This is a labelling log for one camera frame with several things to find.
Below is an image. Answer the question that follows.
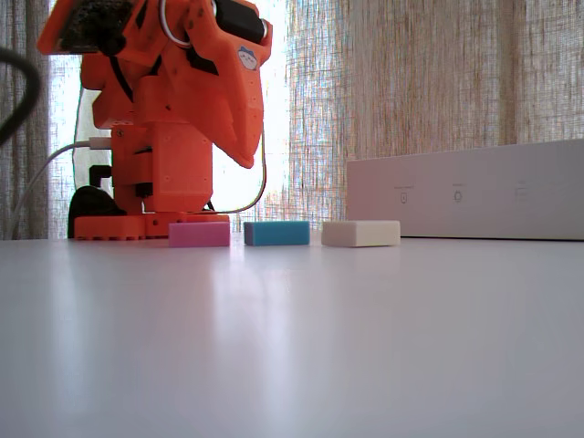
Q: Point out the white cardboard bin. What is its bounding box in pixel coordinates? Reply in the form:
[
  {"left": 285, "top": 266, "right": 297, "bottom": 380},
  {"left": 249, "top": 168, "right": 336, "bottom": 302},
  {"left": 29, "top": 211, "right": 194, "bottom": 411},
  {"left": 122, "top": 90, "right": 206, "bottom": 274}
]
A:
[{"left": 345, "top": 138, "right": 584, "bottom": 241}]

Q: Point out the orange robot base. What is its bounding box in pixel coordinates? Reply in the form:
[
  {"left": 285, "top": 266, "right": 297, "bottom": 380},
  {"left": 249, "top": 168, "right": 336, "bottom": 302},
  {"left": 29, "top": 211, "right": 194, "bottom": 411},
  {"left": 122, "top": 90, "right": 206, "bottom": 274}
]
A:
[{"left": 72, "top": 122, "right": 229, "bottom": 241}]

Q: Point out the blue foam cuboid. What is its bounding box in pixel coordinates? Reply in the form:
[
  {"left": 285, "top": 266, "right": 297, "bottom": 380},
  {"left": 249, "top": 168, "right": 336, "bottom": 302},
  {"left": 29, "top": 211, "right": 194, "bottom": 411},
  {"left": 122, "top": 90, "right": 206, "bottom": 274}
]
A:
[{"left": 244, "top": 220, "right": 311, "bottom": 247}]

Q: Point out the white USB cable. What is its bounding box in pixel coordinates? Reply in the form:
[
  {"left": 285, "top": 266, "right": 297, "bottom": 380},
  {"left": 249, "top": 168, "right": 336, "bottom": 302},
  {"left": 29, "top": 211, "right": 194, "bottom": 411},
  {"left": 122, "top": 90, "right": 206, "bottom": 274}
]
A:
[{"left": 8, "top": 136, "right": 113, "bottom": 238}]

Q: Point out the black table clamp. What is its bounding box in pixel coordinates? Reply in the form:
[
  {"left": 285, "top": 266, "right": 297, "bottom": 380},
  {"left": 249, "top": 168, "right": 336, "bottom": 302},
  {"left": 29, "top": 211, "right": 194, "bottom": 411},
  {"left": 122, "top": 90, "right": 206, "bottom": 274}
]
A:
[{"left": 67, "top": 164, "right": 128, "bottom": 239}]

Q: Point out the wrist camera on orange mount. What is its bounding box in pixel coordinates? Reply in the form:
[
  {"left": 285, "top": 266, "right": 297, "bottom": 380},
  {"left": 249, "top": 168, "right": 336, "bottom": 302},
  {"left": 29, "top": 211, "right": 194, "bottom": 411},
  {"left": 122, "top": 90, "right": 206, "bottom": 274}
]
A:
[{"left": 36, "top": 0, "right": 138, "bottom": 58}]

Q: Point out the orange gripper with servo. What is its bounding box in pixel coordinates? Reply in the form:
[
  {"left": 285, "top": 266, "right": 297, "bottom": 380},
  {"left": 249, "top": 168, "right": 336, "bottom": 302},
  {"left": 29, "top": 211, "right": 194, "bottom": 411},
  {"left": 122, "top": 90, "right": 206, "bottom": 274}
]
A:
[{"left": 120, "top": 0, "right": 274, "bottom": 169}]

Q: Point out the pink foam cuboid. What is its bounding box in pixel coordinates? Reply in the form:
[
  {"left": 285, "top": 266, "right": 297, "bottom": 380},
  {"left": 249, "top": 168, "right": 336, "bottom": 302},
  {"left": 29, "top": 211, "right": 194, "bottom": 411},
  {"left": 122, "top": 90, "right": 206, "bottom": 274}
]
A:
[{"left": 168, "top": 222, "right": 231, "bottom": 249}]

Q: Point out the white foam cuboid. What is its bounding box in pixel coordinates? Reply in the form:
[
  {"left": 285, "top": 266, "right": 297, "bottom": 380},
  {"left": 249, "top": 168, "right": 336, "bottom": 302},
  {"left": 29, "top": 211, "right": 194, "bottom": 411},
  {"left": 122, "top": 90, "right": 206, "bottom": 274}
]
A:
[{"left": 320, "top": 220, "right": 402, "bottom": 248}]

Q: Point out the black sleeved camera cable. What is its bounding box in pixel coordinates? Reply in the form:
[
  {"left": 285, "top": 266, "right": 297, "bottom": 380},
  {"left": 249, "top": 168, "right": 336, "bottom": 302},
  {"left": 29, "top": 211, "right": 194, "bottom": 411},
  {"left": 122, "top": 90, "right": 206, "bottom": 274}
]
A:
[{"left": 108, "top": 57, "right": 137, "bottom": 105}]

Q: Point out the red white black servo cable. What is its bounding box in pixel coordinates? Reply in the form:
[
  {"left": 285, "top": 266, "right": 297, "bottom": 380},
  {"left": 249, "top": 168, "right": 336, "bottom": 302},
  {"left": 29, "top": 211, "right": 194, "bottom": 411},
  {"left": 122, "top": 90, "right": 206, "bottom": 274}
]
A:
[
  {"left": 158, "top": 0, "right": 195, "bottom": 50},
  {"left": 207, "top": 130, "right": 269, "bottom": 214}
]

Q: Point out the thick black cable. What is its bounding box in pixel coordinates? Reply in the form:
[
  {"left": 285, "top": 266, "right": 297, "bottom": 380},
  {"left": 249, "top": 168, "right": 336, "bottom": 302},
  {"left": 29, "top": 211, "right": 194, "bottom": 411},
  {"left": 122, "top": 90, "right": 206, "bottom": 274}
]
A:
[{"left": 0, "top": 47, "right": 43, "bottom": 145}]

